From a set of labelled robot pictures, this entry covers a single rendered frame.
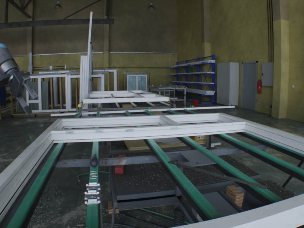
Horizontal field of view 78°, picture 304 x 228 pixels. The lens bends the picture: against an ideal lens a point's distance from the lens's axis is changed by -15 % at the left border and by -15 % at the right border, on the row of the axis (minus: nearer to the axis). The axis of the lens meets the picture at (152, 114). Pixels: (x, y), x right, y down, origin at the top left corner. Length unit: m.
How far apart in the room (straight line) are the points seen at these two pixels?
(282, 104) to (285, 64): 1.39
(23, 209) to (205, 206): 0.55
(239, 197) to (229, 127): 0.71
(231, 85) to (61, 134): 9.54
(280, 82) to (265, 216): 7.68
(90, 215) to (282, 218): 0.51
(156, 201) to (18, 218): 0.82
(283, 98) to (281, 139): 6.84
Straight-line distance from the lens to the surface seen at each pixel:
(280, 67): 8.17
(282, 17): 8.50
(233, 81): 10.53
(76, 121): 1.81
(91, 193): 0.76
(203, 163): 1.06
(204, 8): 13.83
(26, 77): 0.97
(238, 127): 1.70
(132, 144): 2.10
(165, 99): 3.79
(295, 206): 0.63
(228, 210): 1.01
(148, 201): 1.30
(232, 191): 1.09
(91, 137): 1.40
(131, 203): 1.28
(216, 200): 1.08
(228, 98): 10.48
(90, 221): 0.64
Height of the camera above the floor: 1.24
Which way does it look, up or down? 9 degrees down
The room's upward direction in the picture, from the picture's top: straight up
